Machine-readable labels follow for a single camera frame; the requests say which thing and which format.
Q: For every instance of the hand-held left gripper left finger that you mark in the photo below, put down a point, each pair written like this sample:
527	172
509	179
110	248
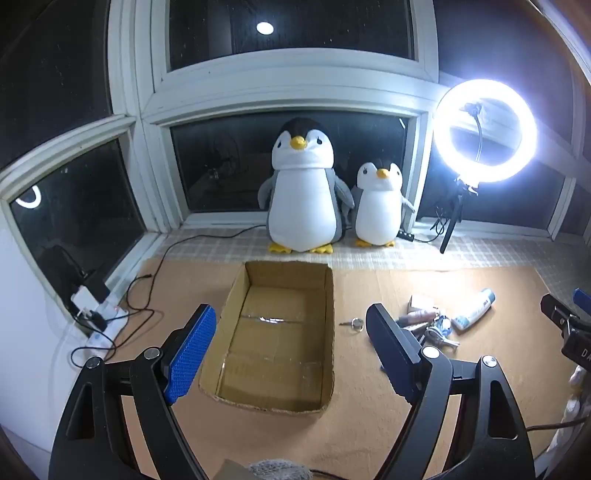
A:
191	350

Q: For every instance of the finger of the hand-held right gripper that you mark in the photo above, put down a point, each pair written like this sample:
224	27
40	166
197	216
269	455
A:
582	300
556	314

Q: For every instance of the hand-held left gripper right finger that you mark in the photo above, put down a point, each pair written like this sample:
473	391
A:
399	364

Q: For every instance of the white spray bottle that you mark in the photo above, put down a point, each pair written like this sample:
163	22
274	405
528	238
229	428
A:
418	317

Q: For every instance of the white tube with blue cap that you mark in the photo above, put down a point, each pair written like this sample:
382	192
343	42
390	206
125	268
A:
473	311

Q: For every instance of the cardboard box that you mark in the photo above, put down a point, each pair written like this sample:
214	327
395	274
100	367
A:
277	332

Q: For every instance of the small pink box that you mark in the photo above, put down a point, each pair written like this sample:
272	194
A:
422	302

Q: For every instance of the checked tablecloth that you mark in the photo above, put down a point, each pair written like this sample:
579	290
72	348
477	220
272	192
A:
498	256

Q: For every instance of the white power strip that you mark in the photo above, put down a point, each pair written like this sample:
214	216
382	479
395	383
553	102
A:
108	325

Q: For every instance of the white charger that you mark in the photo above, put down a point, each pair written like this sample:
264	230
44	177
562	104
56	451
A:
83	297

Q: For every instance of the grey knitted cloth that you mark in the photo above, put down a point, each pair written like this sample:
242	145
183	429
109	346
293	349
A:
279	470

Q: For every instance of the small penguin plush toy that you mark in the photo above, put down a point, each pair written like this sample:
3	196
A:
376	212

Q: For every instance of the black power adapter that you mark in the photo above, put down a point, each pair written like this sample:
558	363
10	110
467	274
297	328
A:
60	267

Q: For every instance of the large penguin plush toy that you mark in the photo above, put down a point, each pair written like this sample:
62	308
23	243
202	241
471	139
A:
304	203

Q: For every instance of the white window frame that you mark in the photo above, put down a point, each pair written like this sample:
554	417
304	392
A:
295	92

